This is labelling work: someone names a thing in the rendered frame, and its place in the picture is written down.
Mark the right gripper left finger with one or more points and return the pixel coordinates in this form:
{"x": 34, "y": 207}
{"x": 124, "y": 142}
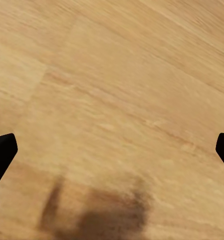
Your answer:
{"x": 8, "y": 150}

